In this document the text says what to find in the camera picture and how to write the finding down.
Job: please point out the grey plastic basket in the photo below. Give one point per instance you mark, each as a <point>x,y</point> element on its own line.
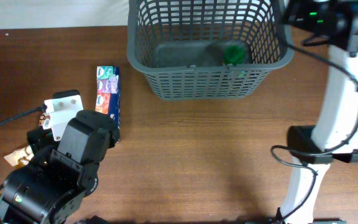
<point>179,46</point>

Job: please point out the brown crumpled snack bag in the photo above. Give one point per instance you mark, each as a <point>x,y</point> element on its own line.
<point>22,155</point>

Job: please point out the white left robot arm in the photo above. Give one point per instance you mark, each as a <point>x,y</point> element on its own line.
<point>61,173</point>

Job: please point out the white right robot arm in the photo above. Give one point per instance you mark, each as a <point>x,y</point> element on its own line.
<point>335,135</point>

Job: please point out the green capped jar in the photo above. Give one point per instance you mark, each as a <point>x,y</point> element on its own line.
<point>234,55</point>

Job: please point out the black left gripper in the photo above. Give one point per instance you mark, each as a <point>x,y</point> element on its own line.
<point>43,139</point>

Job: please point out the Kleenex tissue multipack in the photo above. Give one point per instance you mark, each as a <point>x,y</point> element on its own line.
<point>108,97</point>

